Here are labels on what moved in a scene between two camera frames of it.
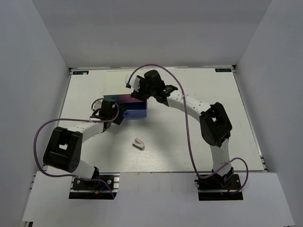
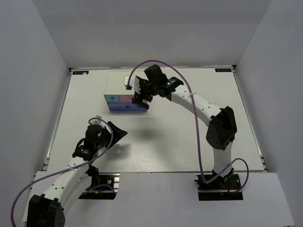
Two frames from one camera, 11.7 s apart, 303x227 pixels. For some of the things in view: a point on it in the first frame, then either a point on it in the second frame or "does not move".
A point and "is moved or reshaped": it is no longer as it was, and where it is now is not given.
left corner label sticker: [80, 73] does not move
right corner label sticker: [221, 70] does not move
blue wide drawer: [135, 109] is moved or reshaped
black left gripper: [120, 117] → [118, 134]
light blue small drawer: [111, 97] does not move
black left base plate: [92, 189] does not move
